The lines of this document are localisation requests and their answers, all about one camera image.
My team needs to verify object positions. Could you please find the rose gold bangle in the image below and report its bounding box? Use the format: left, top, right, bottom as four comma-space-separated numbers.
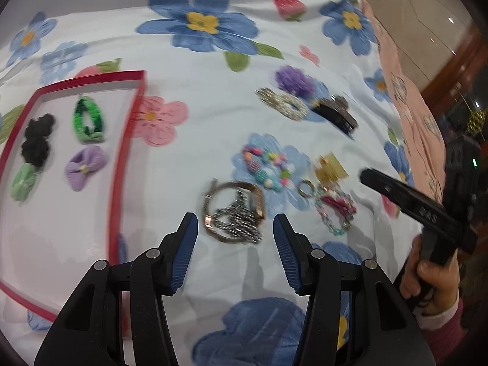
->
201, 179, 266, 243

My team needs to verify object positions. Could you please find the colourful bead bracelet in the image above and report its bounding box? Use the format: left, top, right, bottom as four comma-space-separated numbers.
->
242, 144, 293, 192

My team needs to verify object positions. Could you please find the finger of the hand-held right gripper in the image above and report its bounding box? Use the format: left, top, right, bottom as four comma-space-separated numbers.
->
359, 167, 479, 268

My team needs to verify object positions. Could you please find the rhinestone hair clip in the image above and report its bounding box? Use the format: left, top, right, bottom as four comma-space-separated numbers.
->
255, 87, 310, 122

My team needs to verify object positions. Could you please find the brown wooden furniture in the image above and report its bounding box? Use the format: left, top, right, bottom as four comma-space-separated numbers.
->
420, 22, 488, 117

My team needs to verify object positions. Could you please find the purple fabric bow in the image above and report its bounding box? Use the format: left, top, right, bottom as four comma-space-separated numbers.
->
63, 144, 109, 192

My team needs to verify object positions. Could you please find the person's right forearm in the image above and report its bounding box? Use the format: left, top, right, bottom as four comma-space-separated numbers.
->
419, 290, 488, 366

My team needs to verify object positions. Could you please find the floral bedsheet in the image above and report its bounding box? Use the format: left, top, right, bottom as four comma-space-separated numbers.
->
0, 0, 422, 366

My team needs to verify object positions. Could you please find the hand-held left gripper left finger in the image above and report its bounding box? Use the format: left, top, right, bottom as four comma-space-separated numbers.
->
34, 212, 199, 366

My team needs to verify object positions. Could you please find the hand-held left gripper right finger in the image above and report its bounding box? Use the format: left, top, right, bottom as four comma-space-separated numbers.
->
273, 213, 437, 366

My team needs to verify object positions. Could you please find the pink printed blanket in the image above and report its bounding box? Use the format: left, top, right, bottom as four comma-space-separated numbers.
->
357, 0, 458, 216

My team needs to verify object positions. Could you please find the yellow claw clip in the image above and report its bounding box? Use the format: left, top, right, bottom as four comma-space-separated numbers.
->
314, 153, 350, 184

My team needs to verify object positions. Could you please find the green fabric bow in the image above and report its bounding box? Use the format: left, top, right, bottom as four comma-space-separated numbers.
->
9, 162, 41, 203

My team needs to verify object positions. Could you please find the pink tassel bead chain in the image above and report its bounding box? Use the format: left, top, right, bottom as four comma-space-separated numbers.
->
313, 185, 358, 235

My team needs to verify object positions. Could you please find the red-rimmed white tray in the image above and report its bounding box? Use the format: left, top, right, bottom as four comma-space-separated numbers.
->
0, 70, 149, 323

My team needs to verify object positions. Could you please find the green braided hair tie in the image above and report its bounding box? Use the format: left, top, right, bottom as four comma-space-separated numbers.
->
72, 95, 107, 144

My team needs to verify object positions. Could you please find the person's right hand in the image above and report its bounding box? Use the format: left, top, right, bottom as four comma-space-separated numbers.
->
400, 232, 460, 310

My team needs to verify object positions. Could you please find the black claw clip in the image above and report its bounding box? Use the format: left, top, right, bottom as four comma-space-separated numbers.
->
310, 95, 359, 135

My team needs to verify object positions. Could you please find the silver chain pendant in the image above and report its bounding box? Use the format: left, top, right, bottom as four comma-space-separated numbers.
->
213, 194, 264, 245

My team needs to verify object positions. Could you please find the black flower hair clip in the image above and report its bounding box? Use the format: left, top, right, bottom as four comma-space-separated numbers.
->
20, 113, 57, 168

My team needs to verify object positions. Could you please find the purple scrunchie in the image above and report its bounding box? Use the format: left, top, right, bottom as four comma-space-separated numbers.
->
275, 65, 317, 98

